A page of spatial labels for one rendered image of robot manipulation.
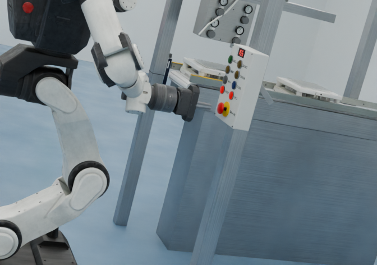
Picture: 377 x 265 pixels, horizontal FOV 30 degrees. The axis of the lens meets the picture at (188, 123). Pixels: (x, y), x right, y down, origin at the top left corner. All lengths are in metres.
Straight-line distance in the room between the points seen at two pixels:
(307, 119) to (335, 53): 5.29
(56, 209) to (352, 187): 1.78
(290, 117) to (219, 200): 0.93
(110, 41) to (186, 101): 0.44
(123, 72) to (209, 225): 0.78
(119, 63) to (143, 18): 6.23
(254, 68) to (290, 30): 6.62
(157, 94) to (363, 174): 1.72
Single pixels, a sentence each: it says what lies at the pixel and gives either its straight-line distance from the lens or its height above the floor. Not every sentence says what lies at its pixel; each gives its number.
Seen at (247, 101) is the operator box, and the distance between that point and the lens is 2.31.
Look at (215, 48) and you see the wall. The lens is 8.55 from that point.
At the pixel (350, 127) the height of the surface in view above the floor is 0.75.
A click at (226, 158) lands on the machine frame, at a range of 2.47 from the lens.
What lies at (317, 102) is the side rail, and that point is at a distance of 3.39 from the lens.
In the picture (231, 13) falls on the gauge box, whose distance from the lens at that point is 3.06.
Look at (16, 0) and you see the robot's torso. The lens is 2.19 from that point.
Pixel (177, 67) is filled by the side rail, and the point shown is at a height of 0.83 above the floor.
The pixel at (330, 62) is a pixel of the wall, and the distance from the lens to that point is 8.70.
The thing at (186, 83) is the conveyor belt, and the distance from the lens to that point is 3.13.
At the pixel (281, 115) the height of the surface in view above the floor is 0.74.
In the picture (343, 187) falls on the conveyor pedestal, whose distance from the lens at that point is 3.68.
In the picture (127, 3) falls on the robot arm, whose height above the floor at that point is 1.12.
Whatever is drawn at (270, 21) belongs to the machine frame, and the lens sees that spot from 2.41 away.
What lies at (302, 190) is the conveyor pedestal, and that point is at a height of 0.38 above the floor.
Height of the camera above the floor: 1.29
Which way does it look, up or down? 12 degrees down
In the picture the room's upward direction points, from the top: 15 degrees clockwise
